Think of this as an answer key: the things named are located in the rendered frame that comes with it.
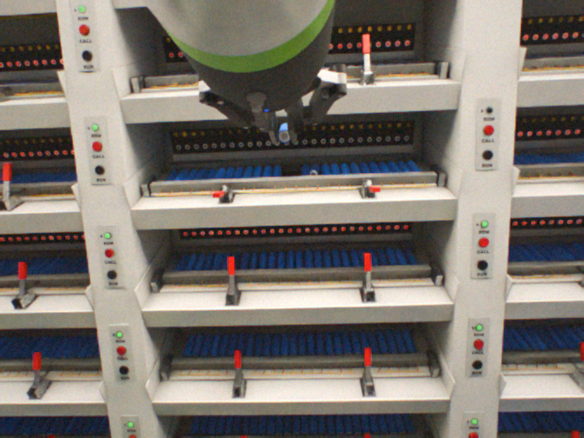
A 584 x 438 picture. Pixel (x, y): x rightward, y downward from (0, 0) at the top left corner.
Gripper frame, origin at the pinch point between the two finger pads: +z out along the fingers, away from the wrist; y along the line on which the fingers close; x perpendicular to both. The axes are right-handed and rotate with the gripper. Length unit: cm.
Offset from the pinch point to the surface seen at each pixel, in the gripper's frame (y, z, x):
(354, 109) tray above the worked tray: -11.6, 19.9, -8.1
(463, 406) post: -33, 28, 50
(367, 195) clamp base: -13.8, 23.0, 7.2
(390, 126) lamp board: -21.3, 34.0, -8.4
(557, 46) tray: -57, 34, -24
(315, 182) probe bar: -4.3, 25.2, 4.3
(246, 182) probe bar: 9.0, 24.7, 3.9
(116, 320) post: 36, 24, 30
